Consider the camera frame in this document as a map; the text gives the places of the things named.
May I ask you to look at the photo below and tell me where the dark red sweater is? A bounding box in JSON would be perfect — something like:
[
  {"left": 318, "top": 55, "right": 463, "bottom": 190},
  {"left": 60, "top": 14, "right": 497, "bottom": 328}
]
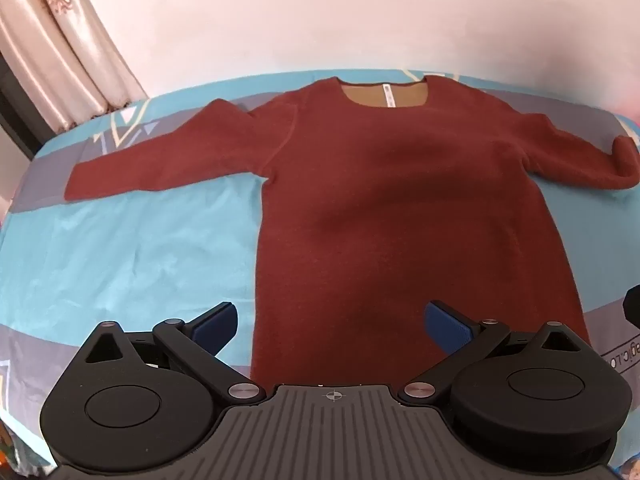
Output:
[{"left": 64, "top": 75, "right": 640, "bottom": 386}]

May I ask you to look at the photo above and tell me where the beige satin curtain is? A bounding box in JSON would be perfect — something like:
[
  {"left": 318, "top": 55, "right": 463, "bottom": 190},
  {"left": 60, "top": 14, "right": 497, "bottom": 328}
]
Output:
[{"left": 0, "top": 0, "right": 150, "bottom": 135}]

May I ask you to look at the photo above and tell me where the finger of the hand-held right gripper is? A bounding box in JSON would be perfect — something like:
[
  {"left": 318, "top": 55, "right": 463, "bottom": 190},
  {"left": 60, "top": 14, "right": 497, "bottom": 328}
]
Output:
[{"left": 622, "top": 284, "right": 640, "bottom": 332}]

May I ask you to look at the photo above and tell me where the blue grey patterned bed sheet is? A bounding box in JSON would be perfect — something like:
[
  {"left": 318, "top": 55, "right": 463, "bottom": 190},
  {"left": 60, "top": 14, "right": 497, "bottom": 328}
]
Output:
[{"left": 0, "top": 67, "right": 640, "bottom": 480}]

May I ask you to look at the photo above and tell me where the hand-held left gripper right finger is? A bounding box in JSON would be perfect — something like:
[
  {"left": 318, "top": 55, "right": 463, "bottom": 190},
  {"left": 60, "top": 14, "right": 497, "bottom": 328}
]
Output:
[{"left": 400, "top": 301, "right": 594, "bottom": 406}]

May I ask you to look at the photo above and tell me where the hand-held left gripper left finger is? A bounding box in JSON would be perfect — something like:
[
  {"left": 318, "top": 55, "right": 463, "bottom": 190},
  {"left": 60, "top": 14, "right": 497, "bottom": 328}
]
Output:
[{"left": 82, "top": 301, "right": 266, "bottom": 406}]

